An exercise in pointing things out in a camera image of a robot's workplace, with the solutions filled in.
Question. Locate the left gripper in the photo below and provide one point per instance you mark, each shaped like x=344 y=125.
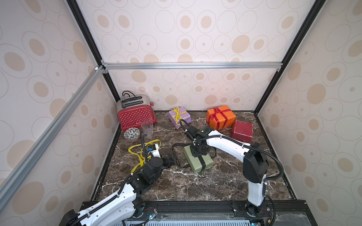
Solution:
x=168 y=164

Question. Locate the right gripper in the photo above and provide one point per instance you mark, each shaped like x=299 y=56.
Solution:
x=199 y=148

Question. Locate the green gift box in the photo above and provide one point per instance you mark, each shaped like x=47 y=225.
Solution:
x=199 y=163

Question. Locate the black ribbon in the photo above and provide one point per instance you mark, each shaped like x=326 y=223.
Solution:
x=176 y=160

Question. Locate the yellow ribbon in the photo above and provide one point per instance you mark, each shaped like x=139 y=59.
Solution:
x=139 y=154
x=178 y=112

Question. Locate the dark red gift box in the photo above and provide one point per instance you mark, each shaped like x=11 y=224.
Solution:
x=242 y=131

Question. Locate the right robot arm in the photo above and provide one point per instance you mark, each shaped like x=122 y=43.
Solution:
x=259 y=166

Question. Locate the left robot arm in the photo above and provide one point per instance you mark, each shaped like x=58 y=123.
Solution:
x=125 y=202

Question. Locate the orange gift box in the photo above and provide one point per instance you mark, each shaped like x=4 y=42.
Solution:
x=222 y=117

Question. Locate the yellow ribbon on purple box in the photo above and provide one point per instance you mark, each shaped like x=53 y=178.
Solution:
x=178 y=112

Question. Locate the purple gift box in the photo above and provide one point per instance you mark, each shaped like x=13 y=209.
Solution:
x=186 y=117

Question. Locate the red ribbon on orange box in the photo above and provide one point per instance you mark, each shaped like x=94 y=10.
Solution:
x=218 y=114

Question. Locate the patterned ceramic bowl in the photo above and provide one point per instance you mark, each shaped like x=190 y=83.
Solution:
x=132 y=134

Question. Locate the clear plastic cup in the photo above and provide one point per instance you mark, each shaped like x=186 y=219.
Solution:
x=147 y=128

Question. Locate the red polka dot toaster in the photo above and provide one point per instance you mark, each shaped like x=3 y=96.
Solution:
x=133 y=110

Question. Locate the horizontal aluminium bar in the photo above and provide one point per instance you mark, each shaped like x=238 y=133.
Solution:
x=201 y=65

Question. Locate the diagonal aluminium bar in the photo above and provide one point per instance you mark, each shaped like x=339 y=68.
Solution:
x=22 y=170

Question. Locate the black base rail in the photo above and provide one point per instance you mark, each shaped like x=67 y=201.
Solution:
x=217 y=213

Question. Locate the black frame post left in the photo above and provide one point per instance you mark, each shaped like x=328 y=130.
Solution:
x=76 y=11

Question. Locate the black frame post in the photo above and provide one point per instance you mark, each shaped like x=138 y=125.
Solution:
x=76 y=11
x=305 y=27

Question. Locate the black frame post right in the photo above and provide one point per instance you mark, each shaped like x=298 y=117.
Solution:
x=305 y=27

